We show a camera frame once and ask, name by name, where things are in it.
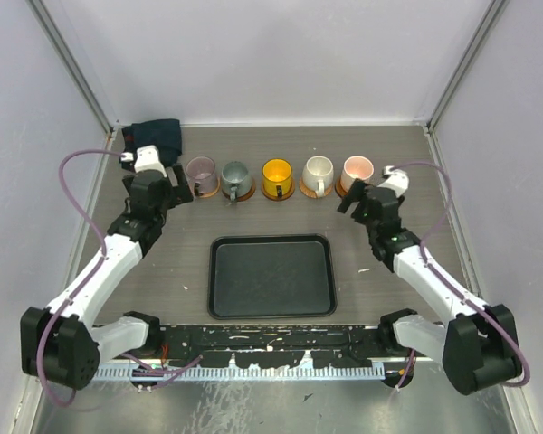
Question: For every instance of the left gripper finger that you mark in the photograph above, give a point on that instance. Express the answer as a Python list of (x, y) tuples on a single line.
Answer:
[(176, 175), (181, 193)]

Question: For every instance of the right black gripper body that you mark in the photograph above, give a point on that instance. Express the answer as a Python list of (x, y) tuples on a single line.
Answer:
[(360, 214)]

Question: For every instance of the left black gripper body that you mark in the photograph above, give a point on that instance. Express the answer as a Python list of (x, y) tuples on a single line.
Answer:
[(166, 203)]

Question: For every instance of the brown wooden saucer coaster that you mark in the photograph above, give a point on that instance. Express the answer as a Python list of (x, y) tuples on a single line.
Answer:
[(244, 197), (340, 190), (285, 195)]

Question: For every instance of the pink ceramic mug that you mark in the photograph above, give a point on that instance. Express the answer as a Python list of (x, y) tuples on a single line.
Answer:
[(356, 167)]

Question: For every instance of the lilac ceramic mug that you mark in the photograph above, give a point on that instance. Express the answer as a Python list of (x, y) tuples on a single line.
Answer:
[(202, 169)]

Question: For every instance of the woven rattan coaster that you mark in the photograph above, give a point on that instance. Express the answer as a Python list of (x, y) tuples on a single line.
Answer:
[(311, 194), (197, 190)]

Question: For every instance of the cream ceramic mug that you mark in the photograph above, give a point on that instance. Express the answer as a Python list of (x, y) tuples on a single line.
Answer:
[(318, 176)]

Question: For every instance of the grey ceramic mug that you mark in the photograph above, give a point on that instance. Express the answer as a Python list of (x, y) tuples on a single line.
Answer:
[(236, 180)]

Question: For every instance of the yellow ceramic mug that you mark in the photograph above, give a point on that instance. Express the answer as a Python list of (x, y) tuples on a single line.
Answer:
[(277, 176)]

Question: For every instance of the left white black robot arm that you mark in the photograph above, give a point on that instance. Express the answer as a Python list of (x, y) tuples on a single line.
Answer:
[(126, 243)]

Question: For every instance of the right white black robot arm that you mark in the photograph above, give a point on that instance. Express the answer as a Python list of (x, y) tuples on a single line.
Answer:
[(475, 343)]

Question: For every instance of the dark blue folded cloth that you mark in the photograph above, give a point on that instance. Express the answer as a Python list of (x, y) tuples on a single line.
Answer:
[(165, 134)]

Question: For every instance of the black serving tray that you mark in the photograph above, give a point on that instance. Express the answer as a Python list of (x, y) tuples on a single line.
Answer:
[(271, 276)]

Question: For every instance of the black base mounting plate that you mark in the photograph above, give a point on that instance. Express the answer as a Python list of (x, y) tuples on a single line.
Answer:
[(271, 346)]

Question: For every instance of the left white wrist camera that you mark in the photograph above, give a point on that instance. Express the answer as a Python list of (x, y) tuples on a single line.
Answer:
[(143, 159)]

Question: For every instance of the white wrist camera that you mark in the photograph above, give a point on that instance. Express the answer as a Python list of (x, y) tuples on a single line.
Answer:
[(395, 180), (143, 159)]

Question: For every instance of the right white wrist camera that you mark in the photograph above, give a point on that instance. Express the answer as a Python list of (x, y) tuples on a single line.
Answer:
[(395, 180)]

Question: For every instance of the aluminium frame rail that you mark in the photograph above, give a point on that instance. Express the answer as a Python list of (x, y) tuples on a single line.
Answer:
[(69, 340)]

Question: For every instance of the white slotted cable duct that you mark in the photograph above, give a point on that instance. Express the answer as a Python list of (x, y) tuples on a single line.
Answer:
[(303, 372)]

